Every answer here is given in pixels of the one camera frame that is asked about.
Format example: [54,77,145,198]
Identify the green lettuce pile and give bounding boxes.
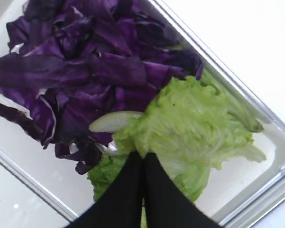
[86,68,265,228]

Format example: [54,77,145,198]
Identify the green lettuce leaf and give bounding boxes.
[89,75,267,204]

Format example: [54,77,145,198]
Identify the purple cabbage pieces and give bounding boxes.
[0,0,203,174]

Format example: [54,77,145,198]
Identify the clear plastic salad container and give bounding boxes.
[0,0,285,228]

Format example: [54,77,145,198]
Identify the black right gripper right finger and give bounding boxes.
[144,153,221,228]

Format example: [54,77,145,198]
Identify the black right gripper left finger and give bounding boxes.
[67,152,143,228]

